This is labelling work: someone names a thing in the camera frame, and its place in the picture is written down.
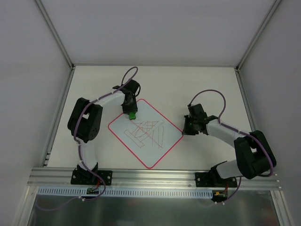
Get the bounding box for green foam eraser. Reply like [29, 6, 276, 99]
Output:
[128, 112, 136, 120]

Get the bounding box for pink framed whiteboard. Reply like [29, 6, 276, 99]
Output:
[108, 99, 183, 169]

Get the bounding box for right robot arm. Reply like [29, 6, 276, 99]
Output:
[182, 115, 277, 186]

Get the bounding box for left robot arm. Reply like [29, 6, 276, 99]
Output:
[67, 80, 141, 184]

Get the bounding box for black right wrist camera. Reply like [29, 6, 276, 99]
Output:
[188, 104, 205, 117]

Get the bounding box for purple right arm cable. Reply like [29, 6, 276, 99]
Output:
[189, 89, 277, 205]

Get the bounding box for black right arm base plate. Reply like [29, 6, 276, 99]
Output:
[195, 171, 238, 188]

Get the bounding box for aluminium front rail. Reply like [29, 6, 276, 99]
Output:
[27, 167, 282, 191]

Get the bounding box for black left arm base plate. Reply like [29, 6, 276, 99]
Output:
[71, 168, 113, 186]

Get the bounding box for aluminium left corner post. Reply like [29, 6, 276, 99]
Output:
[33, 0, 74, 70]

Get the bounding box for aluminium corner post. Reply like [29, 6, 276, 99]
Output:
[235, 0, 282, 72]
[33, 0, 74, 70]

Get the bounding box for aluminium right corner post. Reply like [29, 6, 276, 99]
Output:
[235, 0, 282, 72]

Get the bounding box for white slotted cable duct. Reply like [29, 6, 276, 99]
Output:
[37, 186, 213, 199]

